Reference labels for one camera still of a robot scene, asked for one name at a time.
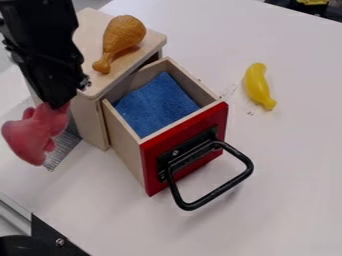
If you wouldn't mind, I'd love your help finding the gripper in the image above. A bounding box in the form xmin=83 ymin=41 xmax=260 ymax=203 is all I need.
xmin=9 ymin=46 xmax=93 ymax=110

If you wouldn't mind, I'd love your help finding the pink plush toy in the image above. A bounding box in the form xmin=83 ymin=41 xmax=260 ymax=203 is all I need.
xmin=0 ymin=102 xmax=73 ymax=167

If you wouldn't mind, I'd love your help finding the brown toy chicken drumstick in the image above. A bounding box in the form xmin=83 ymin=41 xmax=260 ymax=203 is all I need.
xmin=90 ymin=14 xmax=149 ymax=75

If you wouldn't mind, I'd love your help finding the wooden drawer with red front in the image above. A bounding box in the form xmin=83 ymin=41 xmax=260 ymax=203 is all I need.
xmin=100 ymin=56 xmax=256 ymax=212

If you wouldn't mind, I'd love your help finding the yellow toy banana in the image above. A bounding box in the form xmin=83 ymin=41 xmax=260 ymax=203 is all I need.
xmin=241 ymin=62 xmax=278 ymax=112

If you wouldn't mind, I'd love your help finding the wooden cabinet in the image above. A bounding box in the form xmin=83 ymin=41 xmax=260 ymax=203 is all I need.
xmin=25 ymin=7 xmax=169 ymax=152

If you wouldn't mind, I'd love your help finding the silver ridged metal plate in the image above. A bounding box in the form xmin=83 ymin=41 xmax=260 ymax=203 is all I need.
xmin=41 ymin=129 xmax=85 ymax=173

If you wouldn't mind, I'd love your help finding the blue cloth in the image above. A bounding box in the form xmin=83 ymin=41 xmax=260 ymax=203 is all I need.
xmin=112 ymin=71 xmax=202 ymax=140

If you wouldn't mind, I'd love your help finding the black metal bracket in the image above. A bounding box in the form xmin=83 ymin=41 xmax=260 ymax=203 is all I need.
xmin=0 ymin=213 xmax=93 ymax=256

